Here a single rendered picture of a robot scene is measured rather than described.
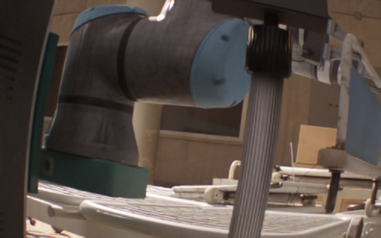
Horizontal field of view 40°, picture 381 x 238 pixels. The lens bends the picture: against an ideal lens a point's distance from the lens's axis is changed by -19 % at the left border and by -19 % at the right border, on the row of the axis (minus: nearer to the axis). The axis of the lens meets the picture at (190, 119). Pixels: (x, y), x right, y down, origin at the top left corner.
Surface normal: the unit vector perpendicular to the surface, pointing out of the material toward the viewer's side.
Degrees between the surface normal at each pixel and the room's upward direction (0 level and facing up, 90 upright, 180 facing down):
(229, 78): 95
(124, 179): 90
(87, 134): 70
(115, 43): 83
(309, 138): 90
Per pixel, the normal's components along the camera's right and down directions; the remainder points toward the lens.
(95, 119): 0.26, -0.39
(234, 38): 0.88, 0.16
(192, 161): -0.45, -0.14
